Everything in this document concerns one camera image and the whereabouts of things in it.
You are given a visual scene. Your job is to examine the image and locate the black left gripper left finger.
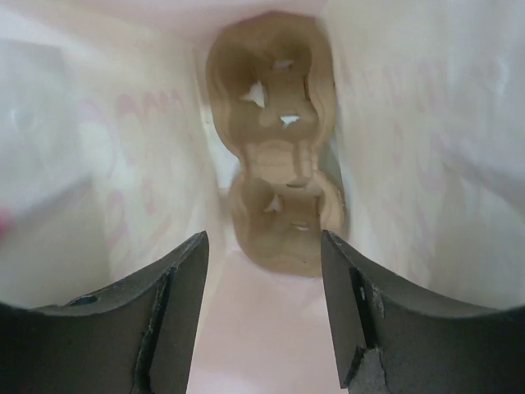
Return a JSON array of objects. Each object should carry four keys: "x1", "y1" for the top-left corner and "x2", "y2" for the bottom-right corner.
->
[{"x1": 1, "y1": 232, "x2": 209, "y2": 393}]

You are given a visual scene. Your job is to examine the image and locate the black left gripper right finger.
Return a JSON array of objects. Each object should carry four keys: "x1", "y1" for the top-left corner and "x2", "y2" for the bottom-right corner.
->
[{"x1": 321, "y1": 231, "x2": 524, "y2": 393}]

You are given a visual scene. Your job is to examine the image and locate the brown pulp cup carrier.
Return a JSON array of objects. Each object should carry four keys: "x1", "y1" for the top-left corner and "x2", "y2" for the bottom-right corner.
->
[{"x1": 206, "y1": 11, "x2": 345, "y2": 277}]

